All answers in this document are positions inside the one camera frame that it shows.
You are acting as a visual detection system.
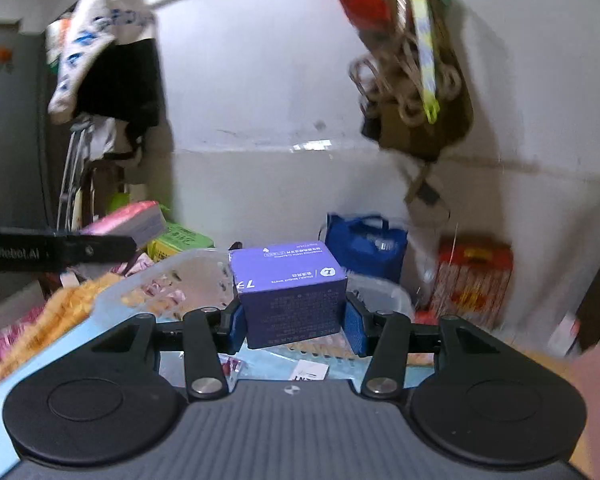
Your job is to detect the white printed hanging bag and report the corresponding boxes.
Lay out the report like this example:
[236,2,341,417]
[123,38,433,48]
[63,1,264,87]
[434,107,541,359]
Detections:
[47,0,157,114]

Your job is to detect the light blue plastic basket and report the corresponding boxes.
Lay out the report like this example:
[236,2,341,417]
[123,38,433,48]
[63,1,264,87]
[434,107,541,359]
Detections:
[0,248,361,479]

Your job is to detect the pink paper pad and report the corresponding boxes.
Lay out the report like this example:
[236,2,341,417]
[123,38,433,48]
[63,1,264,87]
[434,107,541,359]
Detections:
[80,201,168,252]

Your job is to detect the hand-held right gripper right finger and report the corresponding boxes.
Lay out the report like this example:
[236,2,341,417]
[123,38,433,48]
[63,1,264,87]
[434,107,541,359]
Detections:
[343,291,501,401]

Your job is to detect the blue tote bag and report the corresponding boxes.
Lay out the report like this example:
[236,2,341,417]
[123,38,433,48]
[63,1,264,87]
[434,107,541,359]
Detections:
[325,213,410,285]

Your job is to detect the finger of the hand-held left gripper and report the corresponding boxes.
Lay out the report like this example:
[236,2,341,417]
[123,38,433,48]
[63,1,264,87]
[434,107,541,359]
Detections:
[0,221,141,275]

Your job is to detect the clear plastic container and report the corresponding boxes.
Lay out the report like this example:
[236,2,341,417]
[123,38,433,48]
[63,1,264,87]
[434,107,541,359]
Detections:
[349,274,415,320]

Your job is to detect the red printed carton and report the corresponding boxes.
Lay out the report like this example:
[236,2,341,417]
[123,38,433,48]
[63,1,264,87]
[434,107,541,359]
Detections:
[428,238,514,330]

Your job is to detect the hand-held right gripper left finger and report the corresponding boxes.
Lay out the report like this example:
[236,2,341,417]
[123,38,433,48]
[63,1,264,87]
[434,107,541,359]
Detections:
[94,301,247,402]

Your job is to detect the black hanging garment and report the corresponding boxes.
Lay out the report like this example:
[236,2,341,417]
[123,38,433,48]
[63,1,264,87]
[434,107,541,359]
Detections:
[73,38,162,131]

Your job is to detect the orange knitted cloth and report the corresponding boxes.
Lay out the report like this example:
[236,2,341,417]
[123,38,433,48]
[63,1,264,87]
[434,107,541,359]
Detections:
[0,273,126,394]

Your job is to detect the purple cardboard box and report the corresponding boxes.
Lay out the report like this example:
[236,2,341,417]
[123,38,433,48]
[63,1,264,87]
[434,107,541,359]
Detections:
[229,241,350,351]

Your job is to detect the brown hanging bag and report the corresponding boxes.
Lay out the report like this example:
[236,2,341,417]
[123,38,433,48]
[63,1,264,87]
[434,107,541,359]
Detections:
[349,0,476,163]

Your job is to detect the green yellow packet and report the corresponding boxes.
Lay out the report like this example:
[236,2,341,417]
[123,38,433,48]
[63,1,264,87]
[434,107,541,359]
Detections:
[146,222,216,264]

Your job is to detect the folded metal stand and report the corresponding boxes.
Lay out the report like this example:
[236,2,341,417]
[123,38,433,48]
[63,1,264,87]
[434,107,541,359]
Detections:
[56,116,95,232]

